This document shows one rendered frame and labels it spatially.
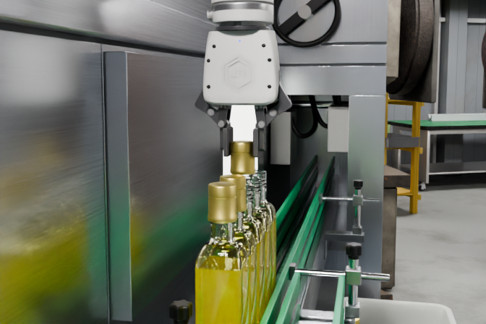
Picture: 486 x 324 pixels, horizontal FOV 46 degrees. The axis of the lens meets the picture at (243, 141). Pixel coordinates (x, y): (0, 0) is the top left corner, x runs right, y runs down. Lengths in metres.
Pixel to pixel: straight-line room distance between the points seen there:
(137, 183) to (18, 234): 0.22
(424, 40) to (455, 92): 5.29
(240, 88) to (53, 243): 0.31
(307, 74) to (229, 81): 1.06
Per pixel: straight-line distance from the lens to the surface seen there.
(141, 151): 0.76
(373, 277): 1.02
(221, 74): 0.77
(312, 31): 1.82
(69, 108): 0.65
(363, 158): 1.83
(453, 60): 9.28
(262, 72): 0.76
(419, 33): 4.03
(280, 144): 1.96
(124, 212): 0.74
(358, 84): 1.81
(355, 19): 1.82
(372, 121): 1.81
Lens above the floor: 1.45
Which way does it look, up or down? 6 degrees down
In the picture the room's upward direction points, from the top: straight up
